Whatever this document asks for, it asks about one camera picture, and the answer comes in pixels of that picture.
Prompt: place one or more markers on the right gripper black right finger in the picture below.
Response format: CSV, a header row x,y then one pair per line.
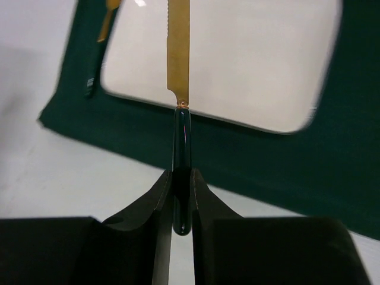
x,y
231,249

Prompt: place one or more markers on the dark green cloth placemat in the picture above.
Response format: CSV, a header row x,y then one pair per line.
x,y
329,169

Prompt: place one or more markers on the white rectangular plate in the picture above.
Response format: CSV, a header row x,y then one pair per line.
x,y
261,64

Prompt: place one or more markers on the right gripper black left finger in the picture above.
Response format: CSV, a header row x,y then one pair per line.
x,y
130,247

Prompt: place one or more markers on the gold fork dark green handle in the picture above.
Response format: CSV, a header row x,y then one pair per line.
x,y
98,52

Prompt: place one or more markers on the gold knife dark green handle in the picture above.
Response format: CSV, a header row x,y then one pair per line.
x,y
178,46

